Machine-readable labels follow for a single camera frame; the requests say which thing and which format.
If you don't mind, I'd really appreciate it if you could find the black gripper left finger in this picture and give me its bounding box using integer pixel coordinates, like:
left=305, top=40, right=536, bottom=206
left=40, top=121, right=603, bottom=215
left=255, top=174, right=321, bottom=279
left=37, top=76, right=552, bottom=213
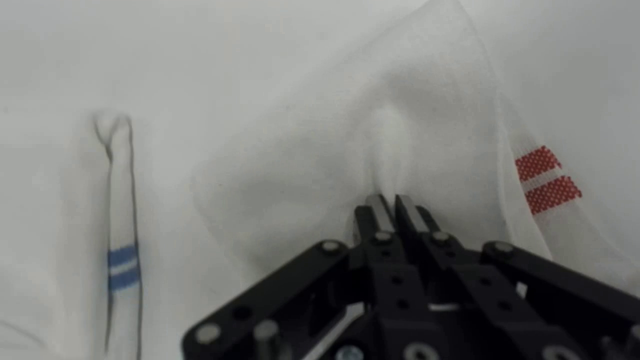
left=180, top=193, right=416, bottom=360

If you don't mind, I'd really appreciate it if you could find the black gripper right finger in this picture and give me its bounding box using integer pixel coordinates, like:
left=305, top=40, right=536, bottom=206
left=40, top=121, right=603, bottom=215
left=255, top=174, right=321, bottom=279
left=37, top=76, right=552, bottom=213
left=394, top=193, right=640, bottom=360

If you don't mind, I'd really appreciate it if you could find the white towel with red stripes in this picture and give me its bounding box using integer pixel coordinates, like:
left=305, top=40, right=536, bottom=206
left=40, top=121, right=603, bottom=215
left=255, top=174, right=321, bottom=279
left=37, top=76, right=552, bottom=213
left=188, top=0, right=640, bottom=303

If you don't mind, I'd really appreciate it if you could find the white towel with blue stripes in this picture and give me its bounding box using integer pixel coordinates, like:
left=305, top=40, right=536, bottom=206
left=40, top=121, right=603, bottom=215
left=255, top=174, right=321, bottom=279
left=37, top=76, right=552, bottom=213
left=0, top=108, right=146, bottom=360

